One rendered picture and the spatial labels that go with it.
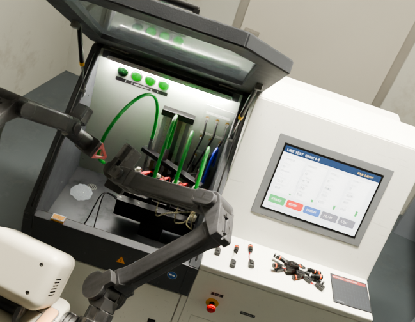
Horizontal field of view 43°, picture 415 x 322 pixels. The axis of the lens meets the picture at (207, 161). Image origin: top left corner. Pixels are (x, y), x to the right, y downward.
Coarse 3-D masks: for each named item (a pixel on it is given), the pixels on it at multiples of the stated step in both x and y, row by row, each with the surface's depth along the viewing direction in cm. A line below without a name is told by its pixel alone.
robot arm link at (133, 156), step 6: (126, 144) 169; (120, 150) 169; (126, 150) 168; (132, 150) 168; (114, 156) 170; (120, 156) 168; (126, 156) 168; (132, 156) 167; (138, 156) 169; (126, 162) 166; (132, 162) 168; (114, 168) 163; (120, 168) 162; (132, 168) 169; (114, 174) 161; (120, 174) 161
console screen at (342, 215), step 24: (288, 144) 205; (312, 144) 205; (288, 168) 208; (312, 168) 208; (336, 168) 207; (360, 168) 206; (384, 168) 206; (264, 192) 212; (288, 192) 211; (312, 192) 211; (336, 192) 210; (360, 192) 209; (288, 216) 215; (312, 216) 214; (336, 216) 213; (360, 216) 212; (360, 240) 216
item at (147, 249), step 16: (48, 224) 202; (64, 224) 201; (80, 224) 203; (48, 240) 206; (64, 240) 205; (80, 240) 203; (96, 240) 202; (112, 240) 201; (128, 240) 204; (80, 256) 208; (96, 256) 207; (112, 256) 205; (128, 256) 204; (144, 256) 203; (176, 272) 205; (176, 288) 209
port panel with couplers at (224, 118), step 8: (208, 112) 227; (216, 112) 227; (224, 112) 226; (232, 112) 226; (208, 120) 227; (216, 120) 227; (224, 120) 228; (232, 120) 227; (200, 128) 232; (208, 128) 231; (216, 128) 231; (224, 128) 230; (200, 136) 233; (208, 136) 233; (216, 136) 233; (200, 144) 236; (216, 144) 235; (192, 152) 239; (200, 152) 238; (200, 160) 240; (208, 160) 240; (216, 160) 239
